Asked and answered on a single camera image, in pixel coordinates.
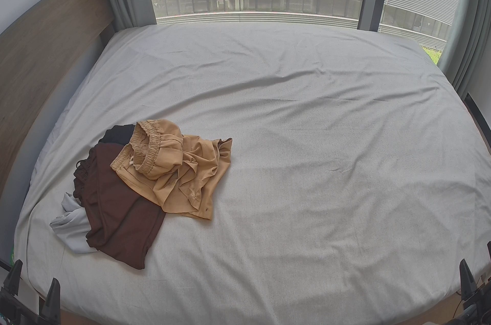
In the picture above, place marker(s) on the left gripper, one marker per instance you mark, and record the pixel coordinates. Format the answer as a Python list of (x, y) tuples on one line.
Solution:
[(15, 310)]

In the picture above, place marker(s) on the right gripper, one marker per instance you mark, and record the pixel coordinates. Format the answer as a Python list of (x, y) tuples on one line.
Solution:
[(477, 310)]

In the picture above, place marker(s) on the bed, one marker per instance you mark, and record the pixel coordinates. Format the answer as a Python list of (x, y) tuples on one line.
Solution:
[(307, 147)]

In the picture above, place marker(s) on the light grey garment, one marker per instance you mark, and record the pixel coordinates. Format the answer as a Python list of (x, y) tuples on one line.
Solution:
[(71, 225)]

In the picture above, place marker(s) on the tan shorts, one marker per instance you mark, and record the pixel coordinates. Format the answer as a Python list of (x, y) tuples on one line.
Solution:
[(184, 170)]

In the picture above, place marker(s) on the brown garment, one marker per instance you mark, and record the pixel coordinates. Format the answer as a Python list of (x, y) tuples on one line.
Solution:
[(119, 208)]

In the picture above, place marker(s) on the black garment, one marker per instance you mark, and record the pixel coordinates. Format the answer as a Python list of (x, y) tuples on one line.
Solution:
[(117, 134)]

